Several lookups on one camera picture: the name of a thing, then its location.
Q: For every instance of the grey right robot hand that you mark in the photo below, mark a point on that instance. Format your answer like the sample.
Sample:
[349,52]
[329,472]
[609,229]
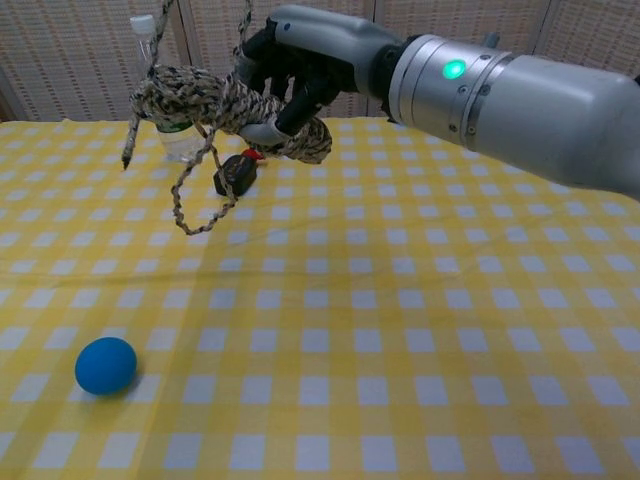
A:
[330,45]

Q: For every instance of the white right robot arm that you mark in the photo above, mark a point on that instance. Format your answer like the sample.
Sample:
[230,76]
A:
[550,110]

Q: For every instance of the small black red-capped bottle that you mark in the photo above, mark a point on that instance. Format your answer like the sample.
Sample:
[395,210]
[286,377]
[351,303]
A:
[242,175]

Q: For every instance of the clear plastic water bottle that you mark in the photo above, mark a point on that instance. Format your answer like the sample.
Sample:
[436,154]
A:
[180,145]

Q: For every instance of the woven bamboo folding screen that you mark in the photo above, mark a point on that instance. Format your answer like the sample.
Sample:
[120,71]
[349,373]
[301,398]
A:
[75,60]

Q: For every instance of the yellow white checkered tablecloth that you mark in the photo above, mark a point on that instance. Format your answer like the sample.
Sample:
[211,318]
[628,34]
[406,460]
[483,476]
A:
[350,300]

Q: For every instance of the blue rubber ball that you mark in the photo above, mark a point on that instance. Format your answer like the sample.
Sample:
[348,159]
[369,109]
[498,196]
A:
[106,366]

